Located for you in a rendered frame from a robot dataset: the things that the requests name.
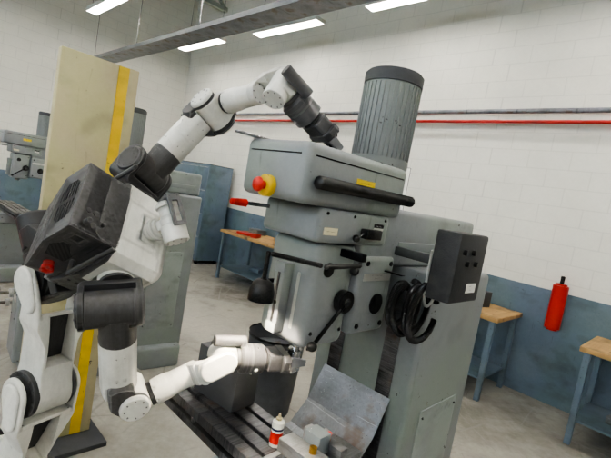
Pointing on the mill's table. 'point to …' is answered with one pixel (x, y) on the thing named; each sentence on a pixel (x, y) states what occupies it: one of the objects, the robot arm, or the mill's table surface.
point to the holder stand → (229, 387)
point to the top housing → (312, 164)
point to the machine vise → (338, 447)
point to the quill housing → (311, 289)
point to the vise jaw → (295, 447)
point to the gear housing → (322, 223)
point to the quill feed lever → (344, 299)
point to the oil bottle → (276, 431)
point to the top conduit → (362, 191)
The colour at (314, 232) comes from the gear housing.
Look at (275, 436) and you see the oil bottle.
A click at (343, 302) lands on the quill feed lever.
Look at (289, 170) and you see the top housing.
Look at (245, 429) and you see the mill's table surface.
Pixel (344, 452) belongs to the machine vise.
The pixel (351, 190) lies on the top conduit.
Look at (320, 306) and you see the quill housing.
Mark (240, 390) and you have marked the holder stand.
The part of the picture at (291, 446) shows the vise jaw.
